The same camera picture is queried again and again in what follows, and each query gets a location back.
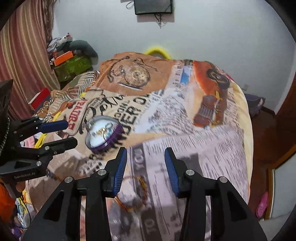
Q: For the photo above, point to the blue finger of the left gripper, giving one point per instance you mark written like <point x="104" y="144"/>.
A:
<point x="54" y="126"/>

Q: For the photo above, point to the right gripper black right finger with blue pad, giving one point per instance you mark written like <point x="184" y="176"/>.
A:
<point x="231" y="218"/>

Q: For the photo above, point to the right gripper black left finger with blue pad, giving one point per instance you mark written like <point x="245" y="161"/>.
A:
<point x="59" y="218"/>

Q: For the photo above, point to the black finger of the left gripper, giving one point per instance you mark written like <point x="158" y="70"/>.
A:
<point x="58" y="147"/>

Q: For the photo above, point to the gold jewelry in tray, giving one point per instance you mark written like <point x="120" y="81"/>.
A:
<point x="104" y="131"/>

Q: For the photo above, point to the purple round jewelry tray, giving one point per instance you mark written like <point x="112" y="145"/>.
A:
<point x="98" y="144"/>

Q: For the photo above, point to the red white box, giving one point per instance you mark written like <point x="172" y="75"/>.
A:
<point x="39" y="98"/>

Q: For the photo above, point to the pink slipper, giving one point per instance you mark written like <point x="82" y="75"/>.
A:
<point x="262" y="206"/>

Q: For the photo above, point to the green storage box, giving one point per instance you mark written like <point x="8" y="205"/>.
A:
<point x="72" y="67"/>

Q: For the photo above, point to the orange box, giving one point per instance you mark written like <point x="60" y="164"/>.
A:
<point x="62" y="58"/>

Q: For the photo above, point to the striped red curtain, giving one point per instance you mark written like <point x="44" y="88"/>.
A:
<point x="24" y="57"/>

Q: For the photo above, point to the grey cloth pile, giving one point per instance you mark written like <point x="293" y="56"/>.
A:
<point x="66" y="43"/>

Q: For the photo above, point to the newspaper print bed blanket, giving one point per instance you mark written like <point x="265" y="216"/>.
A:
<point x="193" y="107"/>

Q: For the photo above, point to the black wall monitor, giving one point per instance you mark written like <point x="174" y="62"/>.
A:
<point x="143" y="7"/>

